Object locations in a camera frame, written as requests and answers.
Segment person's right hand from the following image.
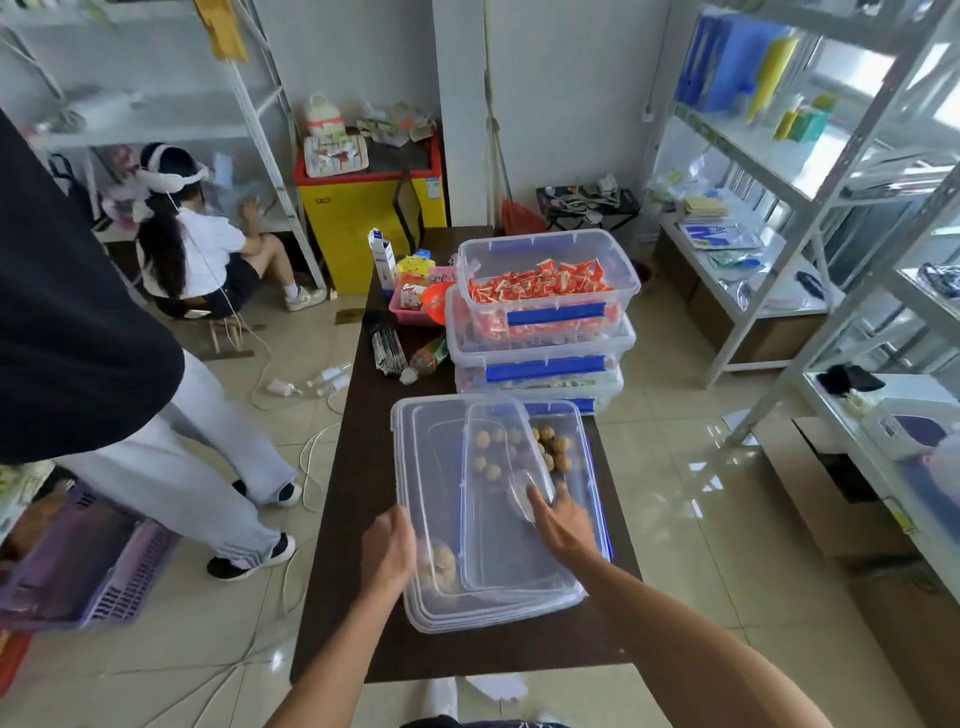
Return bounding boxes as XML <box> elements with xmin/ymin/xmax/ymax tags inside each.
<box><xmin>525</xmin><ymin>483</ymin><xmax>603</xmax><ymax>573</ymax></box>

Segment person's left hand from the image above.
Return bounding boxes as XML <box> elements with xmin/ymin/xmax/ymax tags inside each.
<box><xmin>360</xmin><ymin>504</ymin><xmax>419</xmax><ymax>601</ymax></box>

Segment small clear plastic bag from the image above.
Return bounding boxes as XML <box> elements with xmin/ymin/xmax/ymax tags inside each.
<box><xmin>507</xmin><ymin>468</ymin><xmax>558</xmax><ymax>525</ymax></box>

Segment large clear plastic lid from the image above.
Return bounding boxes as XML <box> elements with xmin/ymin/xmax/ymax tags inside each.
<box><xmin>389</xmin><ymin>393</ymin><xmax>588</xmax><ymax>636</ymax></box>

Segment person's left forearm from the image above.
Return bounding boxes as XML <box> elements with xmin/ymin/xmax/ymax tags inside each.
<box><xmin>264</xmin><ymin>588</ymin><xmax>399</xmax><ymax>728</ymax></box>

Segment person's right forearm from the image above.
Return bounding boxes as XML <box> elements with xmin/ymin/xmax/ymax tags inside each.
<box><xmin>566</xmin><ymin>553</ymin><xmax>835</xmax><ymax>728</ymax></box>

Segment clear inner plastic lid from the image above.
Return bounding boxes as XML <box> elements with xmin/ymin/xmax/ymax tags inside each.
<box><xmin>458</xmin><ymin>399</ymin><xmax>580</xmax><ymax>595</ymax></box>

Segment pile of walnuts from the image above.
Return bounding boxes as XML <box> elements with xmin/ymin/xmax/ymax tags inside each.
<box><xmin>471</xmin><ymin>424</ymin><xmax>576</xmax><ymax>485</ymax></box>

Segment clear box with blue latches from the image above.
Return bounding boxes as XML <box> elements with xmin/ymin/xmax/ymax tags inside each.
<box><xmin>480</xmin><ymin>399</ymin><xmax>615</xmax><ymax>564</ymax></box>

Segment person's white socks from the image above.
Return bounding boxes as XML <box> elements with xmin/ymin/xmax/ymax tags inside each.
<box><xmin>418</xmin><ymin>673</ymin><xmax>531</xmax><ymax>726</ymax></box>

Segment clear plastic drink bottle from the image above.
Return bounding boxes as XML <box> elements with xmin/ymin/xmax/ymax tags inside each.
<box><xmin>398</xmin><ymin>336</ymin><xmax>450</xmax><ymax>387</ymax></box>

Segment black wrapped bundle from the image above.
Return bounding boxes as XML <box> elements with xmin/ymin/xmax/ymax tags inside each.
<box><xmin>363</xmin><ymin>309</ymin><xmax>408</xmax><ymax>378</ymax></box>

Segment pile of red snack packets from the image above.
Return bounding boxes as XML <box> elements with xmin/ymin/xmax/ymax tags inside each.
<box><xmin>468</xmin><ymin>258</ymin><xmax>618</xmax><ymax>340</ymax></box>

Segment orange plastic bowl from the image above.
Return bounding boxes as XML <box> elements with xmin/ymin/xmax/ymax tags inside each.
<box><xmin>421</xmin><ymin>280</ymin><xmax>458</xmax><ymax>327</ymax></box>

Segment pink plastic basket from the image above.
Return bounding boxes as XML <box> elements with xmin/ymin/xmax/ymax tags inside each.
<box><xmin>387</xmin><ymin>265</ymin><xmax>460</xmax><ymax>328</ymax></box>

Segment clear bin of red packets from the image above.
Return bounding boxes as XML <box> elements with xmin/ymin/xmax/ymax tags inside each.
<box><xmin>456</xmin><ymin>228</ymin><xmax>643</xmax><ymax>348</ymax></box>

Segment brown cardboard box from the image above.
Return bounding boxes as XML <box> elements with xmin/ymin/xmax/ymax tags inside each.
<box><xmin>752</xmin><ymin>414</ymin><xmax>918</xmax><ymax>558</ymax></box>
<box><xmin>684</xmin><ymin>283</ymin><xmax>828</xmax><ymax>366</ymax></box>

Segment small wooden stool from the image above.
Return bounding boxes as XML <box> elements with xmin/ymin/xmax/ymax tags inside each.
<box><xmin>196</xmin><ymin>313</ymin><xmax>258</xmax><ymax>363</ymax></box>

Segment broom with red dustpan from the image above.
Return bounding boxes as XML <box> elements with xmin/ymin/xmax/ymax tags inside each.
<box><xmin>482</xmin><ymin>0</ymin><xmax>549</xmax><ymax>238</ymax></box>

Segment white and blue carton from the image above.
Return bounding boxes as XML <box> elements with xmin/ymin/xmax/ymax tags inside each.
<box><xmin>366</xmin><ymin>228</ymin><xmax>398</xmax><ymax>291</ymax></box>

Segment small black side table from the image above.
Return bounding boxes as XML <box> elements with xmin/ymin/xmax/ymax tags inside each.
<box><xmin>534</xmin><ymin>175</ymin><xmax>643</xmax><ymax>235</ymax></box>

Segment blue and white booklet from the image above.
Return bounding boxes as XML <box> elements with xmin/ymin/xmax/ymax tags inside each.
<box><xmin>677</xmin><ymin>220</ymin><xmax>764</xmax><ymax>252</ymax></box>

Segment purple plastic basket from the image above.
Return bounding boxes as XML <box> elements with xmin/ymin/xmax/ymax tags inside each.
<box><xmin>0</xmin><ymin>482</ymin><xmax>182</xmax><ymax>633</ymax></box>

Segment black cloth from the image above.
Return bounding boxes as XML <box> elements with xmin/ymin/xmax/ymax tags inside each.
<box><xmin>815</xmin><ymin>363</ymin><xmax>888</xmax><ymax>398</ymax></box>

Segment yellow and red chest freezer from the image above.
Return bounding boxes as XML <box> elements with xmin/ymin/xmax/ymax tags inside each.
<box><xmin>293</xmin><ymin>133</ymin><xmax>450</xmax><ymax>298</ymax></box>

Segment stack of papers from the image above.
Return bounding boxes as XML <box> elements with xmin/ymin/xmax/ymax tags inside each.
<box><xmin>678</xmin><ymin>195</ymin><xmax>733</xmax><ymax>225</ymax></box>

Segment white metal shelf rack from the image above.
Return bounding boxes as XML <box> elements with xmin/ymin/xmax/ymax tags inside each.
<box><xmin>643</xmin><ymin>0</ymin><xmax>960</xmax><ymax>391</ymax></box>
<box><xmin>0</xmin><ymin>0</ymin><xmax>329</xmax><ymax>295</ymax></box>
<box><xmin>722</xmin><ymin>161</ymin><xmax>960</xmax><ymax>605</ymax></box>

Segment white and blue box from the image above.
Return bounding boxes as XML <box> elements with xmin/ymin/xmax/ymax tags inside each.
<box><xmin>861</xmin><ymin>396</ymin><xmax>952</xmax><ymax>464</ymax></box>

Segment tray of small packets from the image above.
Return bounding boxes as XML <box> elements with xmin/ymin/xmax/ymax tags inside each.
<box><xmin>303</xmin><ymin>134</ymin><xmax>371</xmax><ymax>180</ymax></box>

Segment heap of plastic packaging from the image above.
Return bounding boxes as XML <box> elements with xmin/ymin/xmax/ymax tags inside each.
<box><xmin>355</xmin><ymin>100</ymin><xmax>438</xmax><ymax>149</ymax></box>

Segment white bag with red stripe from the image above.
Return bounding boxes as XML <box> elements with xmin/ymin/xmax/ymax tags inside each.
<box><xmin>303</xmin><ymin>92</ymin><xmax>347</xmax><ymax>139</ymax></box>

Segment white headset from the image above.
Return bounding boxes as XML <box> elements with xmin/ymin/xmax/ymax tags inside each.
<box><xmin>135</xmin><ymin>144</ymin><xmax>210</xmax><ymax>195</ymax></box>

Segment green box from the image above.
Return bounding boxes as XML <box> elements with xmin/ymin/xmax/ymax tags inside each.
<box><xmin>786</xmin><ymin>105</ymin><xmax>832</xmax><ymax>144</ymax></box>

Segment row of blue folders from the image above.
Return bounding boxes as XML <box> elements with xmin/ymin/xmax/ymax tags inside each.
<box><xmin>673</xmin><ymin>9</ymin><xmax>792</xmax><ymax>115</ymax></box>

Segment yellow bottle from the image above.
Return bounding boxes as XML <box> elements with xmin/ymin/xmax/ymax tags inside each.
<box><xmin>744</xmin><ymin>35</ymin><xmax>801</xmax><ymax>126</ymax></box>

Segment yellow hanging cloth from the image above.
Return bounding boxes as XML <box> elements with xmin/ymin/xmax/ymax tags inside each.
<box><xmin>192</xmin><ymin>0</ymin><xmax>249</xmax><ymax>64</ymax></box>

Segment clear storage bin blue handle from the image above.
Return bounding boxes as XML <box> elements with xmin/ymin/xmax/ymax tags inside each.
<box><xmin>444</xmin><ymin>285</ymin><xmax>638</xmax><ymax>393</ymax></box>
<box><xmin>453</xmin><ymin>363</ymin><xmax>626</xmax><ymax>417</ymax></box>

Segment white cable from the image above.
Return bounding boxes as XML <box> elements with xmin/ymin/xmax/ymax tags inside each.
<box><xmin>247</xmin><ymin>322</ymin><xmax>354</xmax><ymax>616</ymax></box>

